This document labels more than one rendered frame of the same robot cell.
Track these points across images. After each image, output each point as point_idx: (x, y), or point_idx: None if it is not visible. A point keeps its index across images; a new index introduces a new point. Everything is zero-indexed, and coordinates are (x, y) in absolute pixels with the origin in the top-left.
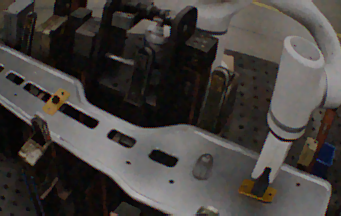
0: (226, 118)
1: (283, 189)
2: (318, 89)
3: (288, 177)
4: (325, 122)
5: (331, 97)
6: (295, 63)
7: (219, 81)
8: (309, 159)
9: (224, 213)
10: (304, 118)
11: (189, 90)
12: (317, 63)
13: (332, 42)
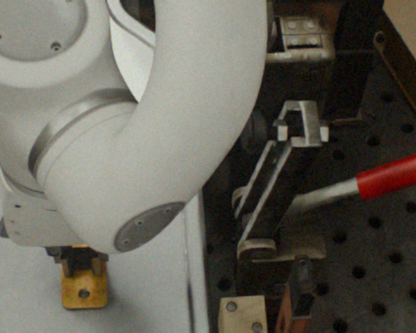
0: (274, 113)
1: (123, 323)
2: (14, 131)
3: (169, 320)
4: (283, 311)
5: (48, 192)
6: None
7: None
8: None
9: None
10: (11, 166)
11: None
12: None
13: (149, 76)
